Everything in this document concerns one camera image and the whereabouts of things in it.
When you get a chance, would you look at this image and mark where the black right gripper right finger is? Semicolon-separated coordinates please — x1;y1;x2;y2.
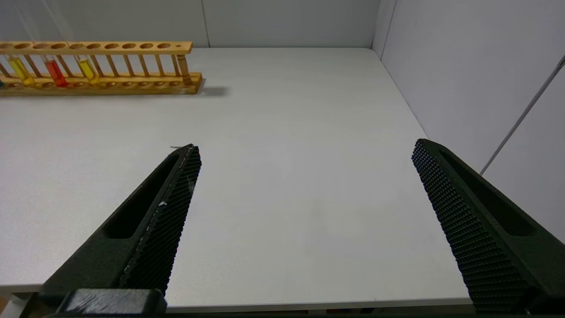
411;139;565;313

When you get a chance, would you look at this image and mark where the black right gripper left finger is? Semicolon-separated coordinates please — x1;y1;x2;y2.
39;144;203;296

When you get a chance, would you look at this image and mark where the yellow pigment test tube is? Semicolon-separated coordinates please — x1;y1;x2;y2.
0;26;36;87
42;0;100;86

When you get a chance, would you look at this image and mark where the wooden test tube rack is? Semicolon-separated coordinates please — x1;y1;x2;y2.
0;41;203;96

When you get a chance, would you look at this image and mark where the red pigment test tube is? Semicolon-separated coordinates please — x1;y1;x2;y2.
18;0;68;88

